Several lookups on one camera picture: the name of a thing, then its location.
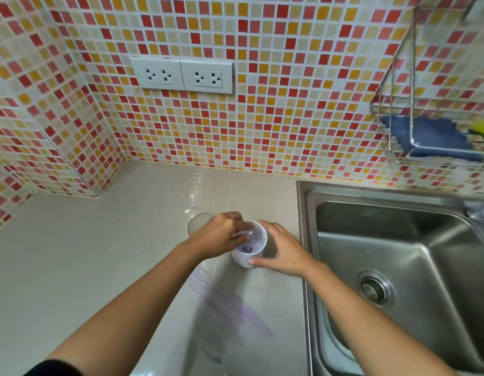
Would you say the blue cleaning cloth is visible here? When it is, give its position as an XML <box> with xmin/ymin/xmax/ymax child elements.
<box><xmin>380</xmin><ymin>114</ymin><xmax>484</xmax><ymax>162</ymax></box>

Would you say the person's right forearm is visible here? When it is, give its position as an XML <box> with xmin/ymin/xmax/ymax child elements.
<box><xmin>302</xmin><ymin>262</ymin><xmax>459</xmax><ymax>376</ymax></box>

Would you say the white plastic cup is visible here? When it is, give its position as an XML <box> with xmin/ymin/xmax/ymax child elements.
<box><xmin>231</xmin><ymin>220</ymin><xmax>268</xmax><ymax>269</ymax></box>

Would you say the person's right hand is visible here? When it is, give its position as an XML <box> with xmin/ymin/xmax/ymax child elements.
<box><xmin>248</xmin><ymin>220</ymin><xmax>321</xmax><ymax>278</ymax></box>

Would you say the white double wall socket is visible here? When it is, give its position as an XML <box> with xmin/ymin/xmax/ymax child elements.
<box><xmin>180</xmin><ymin>60</ymin><xmax>235</xmax><ymax>95</ymax></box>
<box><xmin>130</xmin><ymin>56</ymin><xmax>185</xmax><ymax>91</ymax></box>

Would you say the person's left forearm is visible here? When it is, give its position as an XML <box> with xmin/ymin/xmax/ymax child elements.
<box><xmin>46</xmin><ymin>240</ymin><xmax>205</xmax><ymax>376</ymax></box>

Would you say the black sleeve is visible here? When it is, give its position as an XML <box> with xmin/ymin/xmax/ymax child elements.
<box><xmin>24</xmin><ymin>359</ymin><xmax>84</xmax><ymax>376</ymax></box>

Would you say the yellow sponge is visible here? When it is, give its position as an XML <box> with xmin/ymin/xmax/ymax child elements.
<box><xmin>468</xmin><ymin>119</ymin><xmax>484</xmax><ymax>144</ymax></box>

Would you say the metal wire wall rack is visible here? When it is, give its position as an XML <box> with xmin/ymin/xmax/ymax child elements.
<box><xmin>369</xmin><ymin>3</ymin><xmax>484</xmax><ymax>169</ymax></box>

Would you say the purple-tinted clear plastic bag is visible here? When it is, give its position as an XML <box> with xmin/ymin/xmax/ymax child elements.
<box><xmin>187</xmin><ymin>269</ymin><xmax>274</xmax><ymax>365</ymax></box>

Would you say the person's left hand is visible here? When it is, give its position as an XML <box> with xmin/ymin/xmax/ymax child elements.
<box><xmin>186</xmin><ymin>211</ymin><xmax>253</xmax><ymax>261</ymax></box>

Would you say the stainless steel sink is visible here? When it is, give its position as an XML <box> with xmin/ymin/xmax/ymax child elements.
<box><xmin>296</xmin><ymin>180</ymin><xmax>484</xmax><ymax>376</ymax></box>

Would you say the clear drinking glass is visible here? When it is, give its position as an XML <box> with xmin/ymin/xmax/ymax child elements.
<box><xmin>187</xmin><ymin>212</ymin><xmax>216</xmax><ymax>238</ymax></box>

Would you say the metal sink drain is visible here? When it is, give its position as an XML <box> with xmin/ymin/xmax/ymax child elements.
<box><xmin>356</xmin><ymin>270</ymin><xmax>395</xmax><ymax>308</ymax></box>

